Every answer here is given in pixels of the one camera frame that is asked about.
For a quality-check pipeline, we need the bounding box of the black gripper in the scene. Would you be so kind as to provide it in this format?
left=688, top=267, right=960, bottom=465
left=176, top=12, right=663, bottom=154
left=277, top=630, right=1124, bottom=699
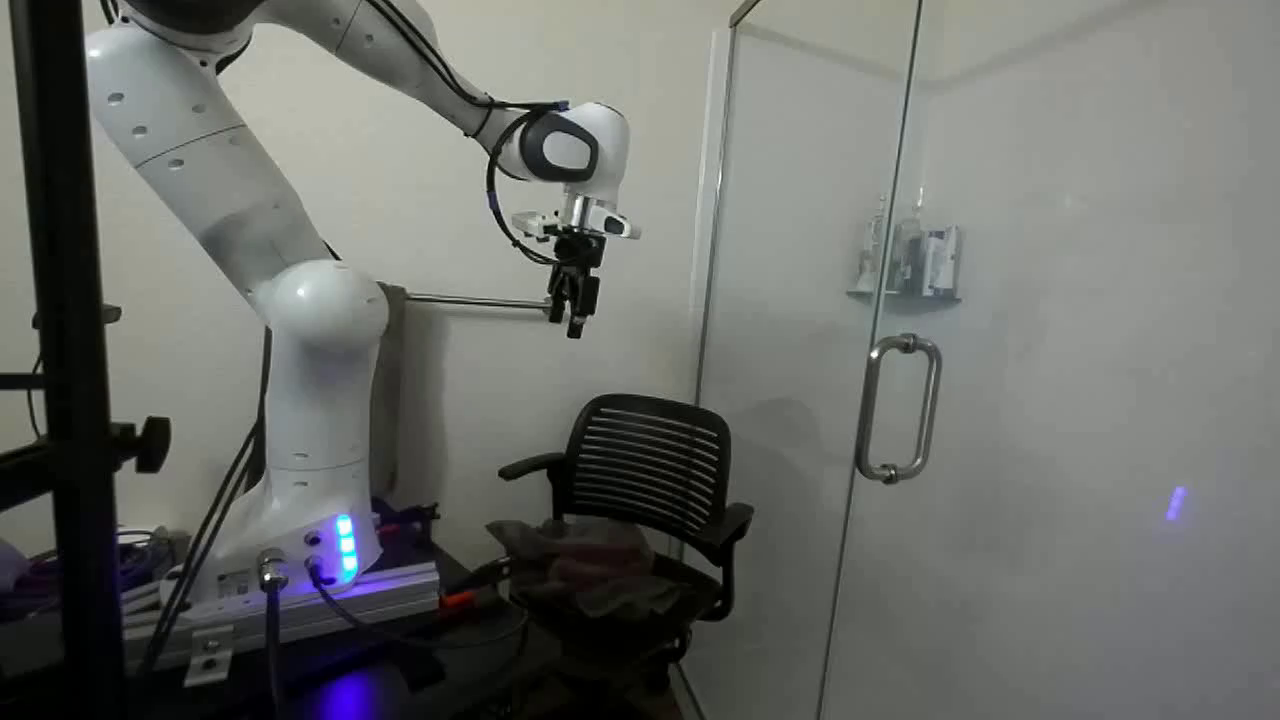
left=549, top=227, right=604, bottom=339

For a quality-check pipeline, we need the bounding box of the brown towel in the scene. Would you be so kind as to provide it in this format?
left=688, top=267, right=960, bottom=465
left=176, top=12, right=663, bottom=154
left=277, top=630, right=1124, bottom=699
left=540, top=519, right=651, bottom=587

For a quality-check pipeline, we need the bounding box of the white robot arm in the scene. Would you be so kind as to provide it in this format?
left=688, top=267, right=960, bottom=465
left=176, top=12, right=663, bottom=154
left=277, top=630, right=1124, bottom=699
left=82, top=0, right=626, bottom=600

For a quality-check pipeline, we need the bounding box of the black mesh office chair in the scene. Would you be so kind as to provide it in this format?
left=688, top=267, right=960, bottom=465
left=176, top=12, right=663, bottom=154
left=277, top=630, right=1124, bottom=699
left=500, top=391, right=753, bottom=686

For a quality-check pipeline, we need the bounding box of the dark grey towel on seat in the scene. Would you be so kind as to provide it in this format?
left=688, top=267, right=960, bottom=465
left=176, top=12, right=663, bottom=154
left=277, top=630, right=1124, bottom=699
left=487, top=519, right=685, bottom=624

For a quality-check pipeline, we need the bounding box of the shower shelf with bottles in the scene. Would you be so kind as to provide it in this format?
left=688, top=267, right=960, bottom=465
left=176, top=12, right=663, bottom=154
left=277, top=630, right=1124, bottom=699
left=846, top=205, right=963, bottom=308

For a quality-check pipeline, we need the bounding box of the glass shower door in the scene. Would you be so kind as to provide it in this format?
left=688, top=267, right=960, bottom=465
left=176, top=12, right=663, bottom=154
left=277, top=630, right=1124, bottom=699
left=829, top=0, right=1280, bottom=720

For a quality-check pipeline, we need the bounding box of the metal towel rail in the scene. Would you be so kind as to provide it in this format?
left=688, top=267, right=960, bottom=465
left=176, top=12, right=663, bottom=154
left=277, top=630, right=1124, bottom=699
left=383, top=284, right=549, bottom=321

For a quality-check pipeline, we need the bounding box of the orange handled clamp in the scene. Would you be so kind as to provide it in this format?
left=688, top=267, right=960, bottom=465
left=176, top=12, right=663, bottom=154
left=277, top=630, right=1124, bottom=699
left=435, top=559, right=508, bottom=614

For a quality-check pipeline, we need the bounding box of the chrome door handle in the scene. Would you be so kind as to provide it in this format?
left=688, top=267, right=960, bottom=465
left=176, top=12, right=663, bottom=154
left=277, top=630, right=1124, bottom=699
left=857, top=333, right=943, bottom=485

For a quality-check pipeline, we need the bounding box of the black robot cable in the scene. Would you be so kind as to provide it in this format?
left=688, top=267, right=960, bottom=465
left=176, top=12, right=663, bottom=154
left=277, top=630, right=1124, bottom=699
left=131, top=333, right=280, bottom=670

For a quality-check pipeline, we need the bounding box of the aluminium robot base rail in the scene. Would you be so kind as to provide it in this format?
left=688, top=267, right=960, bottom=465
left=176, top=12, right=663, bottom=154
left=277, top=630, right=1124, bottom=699
left=154, top=559, right=445, bottom=684

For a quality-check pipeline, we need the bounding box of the black camera stand pole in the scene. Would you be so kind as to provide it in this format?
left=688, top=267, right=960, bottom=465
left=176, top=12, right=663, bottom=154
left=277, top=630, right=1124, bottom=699
left=4, top=0, right=131, bottom=720

